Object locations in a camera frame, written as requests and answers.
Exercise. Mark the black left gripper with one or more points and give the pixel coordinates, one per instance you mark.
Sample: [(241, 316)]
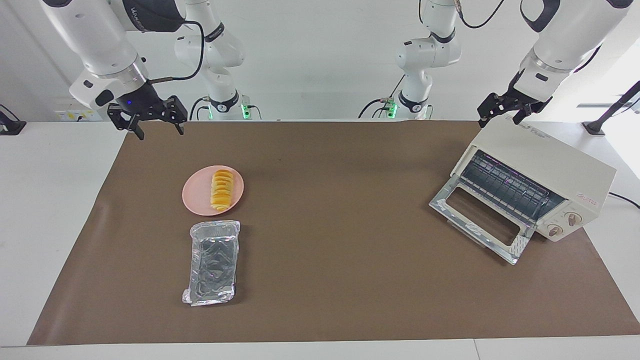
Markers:
[(517, 102)]

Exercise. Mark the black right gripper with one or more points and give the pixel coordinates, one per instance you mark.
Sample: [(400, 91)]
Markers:
[(137, 102)]

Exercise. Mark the orange sliced bread loaf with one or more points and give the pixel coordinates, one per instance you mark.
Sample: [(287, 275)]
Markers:
[(222, 190)]

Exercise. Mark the aluminium foil tray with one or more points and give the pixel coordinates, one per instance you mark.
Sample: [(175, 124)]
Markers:
[(212, 265)]

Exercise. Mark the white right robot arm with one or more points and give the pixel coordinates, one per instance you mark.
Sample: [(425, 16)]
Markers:
[(100, 40)]

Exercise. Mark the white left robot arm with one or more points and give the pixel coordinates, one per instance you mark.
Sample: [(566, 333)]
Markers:
[(575, 30)]

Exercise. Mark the beige toaster oven body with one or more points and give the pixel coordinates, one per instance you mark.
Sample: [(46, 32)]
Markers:
[(550, 155)]

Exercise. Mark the beige oven knob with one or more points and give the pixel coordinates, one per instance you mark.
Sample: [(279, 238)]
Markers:
[(573, 218), (555, 230)]

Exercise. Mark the glass oven door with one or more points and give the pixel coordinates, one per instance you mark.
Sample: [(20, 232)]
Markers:
[(475, 230)]

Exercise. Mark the pink round plate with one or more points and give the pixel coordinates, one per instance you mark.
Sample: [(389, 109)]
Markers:
[(197, 195)]

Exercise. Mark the brown table mat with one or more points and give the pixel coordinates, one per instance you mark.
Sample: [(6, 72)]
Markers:
[(325, 250)]

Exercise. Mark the white wall power socket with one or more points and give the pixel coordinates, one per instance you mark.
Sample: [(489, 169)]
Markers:
[(80, 116)]

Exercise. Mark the black camera stand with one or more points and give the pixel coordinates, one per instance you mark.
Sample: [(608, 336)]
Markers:
[(612, 110)]

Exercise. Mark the black table clamp mount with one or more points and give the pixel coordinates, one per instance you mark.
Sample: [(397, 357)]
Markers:
[(10, 127)]

